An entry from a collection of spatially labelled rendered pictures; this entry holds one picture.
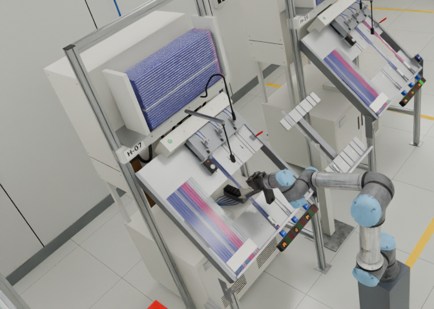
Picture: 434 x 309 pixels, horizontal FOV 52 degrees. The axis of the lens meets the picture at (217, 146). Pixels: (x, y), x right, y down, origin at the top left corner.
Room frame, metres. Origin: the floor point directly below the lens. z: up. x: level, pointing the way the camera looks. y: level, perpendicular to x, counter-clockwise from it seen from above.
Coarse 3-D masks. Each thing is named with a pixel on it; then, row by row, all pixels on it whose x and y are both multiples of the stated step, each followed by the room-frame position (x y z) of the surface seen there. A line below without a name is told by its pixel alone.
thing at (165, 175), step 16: (240, 128) 2.08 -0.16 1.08; (224, 144) 1.99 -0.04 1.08; (240, 144) 2.00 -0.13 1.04; (256, 144) 2.01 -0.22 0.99; (160, 160) 1.86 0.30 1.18; (176, 160) 1.87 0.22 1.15; (192, 160) 1.89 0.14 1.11; (224, 160) 1.91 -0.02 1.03; (240, 160) 1.92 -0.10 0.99; (144, 176) 1.78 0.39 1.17; (160, 176) 1.79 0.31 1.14; (176, 176) 1.80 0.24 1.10; (192, 176) 1.81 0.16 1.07; (208, 176) 1.82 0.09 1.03; (224, 176) 1.83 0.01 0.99; (160, 192) 1.72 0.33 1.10; (208, 192) 1.75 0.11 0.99
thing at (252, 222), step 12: (276, 192) 1.79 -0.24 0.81; (252, 204) 1.71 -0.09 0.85; (264, 204) 1.72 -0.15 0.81; (276, 204) 1.73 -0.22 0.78; (288, 204) 1.73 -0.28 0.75; (240, 216) 1.66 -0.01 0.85; (252, 216) 1.66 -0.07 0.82; (264, 216) 1.66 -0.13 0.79; (276, 216) 1.67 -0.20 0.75; (288, 216) 1.68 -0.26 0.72; (252, 228) 1.61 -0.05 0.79; (264, 228) 1.61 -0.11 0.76; (276, 228) 1.61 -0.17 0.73; (252, 240) 1.56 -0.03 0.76; (264, 240) 1.56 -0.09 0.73
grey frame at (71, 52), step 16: (64, 48) 1.77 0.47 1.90; (80, 64) 1.77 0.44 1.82; (80, 80) 1.76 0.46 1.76; (96, 96) 1.77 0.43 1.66; (208, 96) 2.10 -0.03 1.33; (96, 112) 1.75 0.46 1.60; (112, 128) 1.77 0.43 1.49; (160, 128) 1.88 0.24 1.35; (112, 144) 1.75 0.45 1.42; (128, 176) 1.76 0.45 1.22; (144, 208) 1.76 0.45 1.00; (320, 224) 1.84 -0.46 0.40; (160, 240) 1.77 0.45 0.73; (320, 240) 1.83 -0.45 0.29; (320, 256) 1.82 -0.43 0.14; (176, 272) 1.77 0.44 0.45; (192, 304) 1.77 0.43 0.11
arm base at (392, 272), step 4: (396, 260) 1.32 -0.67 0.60; (392, 264) 1.27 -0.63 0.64; (396, 264) 1.28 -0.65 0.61; (388, 268) 1.26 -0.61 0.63; (392, 268) 1.27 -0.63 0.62; (396, 268) 1.27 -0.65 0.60; (384, 272) 1.26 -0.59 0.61; (388, 272) 1.26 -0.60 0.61; (392, 272) 1.26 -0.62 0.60; (396, 272) 1.26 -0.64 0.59; (384, 276) 1.26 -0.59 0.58; (388, 276) 1.26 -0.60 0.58; (392, 276) 1.25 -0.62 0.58; (396, 276) 1.25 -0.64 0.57; (380, 280) 1.26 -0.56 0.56; (384, 280) 1.25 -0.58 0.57; (388, 280) 1.25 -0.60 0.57; (392, 280) 1.25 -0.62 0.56
